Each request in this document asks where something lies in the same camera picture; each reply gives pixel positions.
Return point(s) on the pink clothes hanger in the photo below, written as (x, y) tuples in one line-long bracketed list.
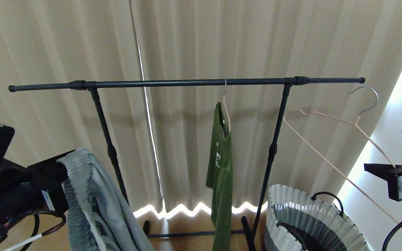
[(376, 99), (227, 116)]

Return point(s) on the black clothes rack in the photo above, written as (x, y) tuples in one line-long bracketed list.
[(152, 83)]

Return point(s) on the beige curtain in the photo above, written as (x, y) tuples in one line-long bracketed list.
[(257, 35)]

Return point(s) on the green shirt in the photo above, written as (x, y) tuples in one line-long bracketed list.
[(222, 181)]

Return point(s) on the pale grey garment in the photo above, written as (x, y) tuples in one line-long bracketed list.
[(96, 209)]

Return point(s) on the white laundry basket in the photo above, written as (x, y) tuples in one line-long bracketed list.
[(288, 202)]

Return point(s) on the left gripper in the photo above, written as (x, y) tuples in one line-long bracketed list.
[(12, 198)]

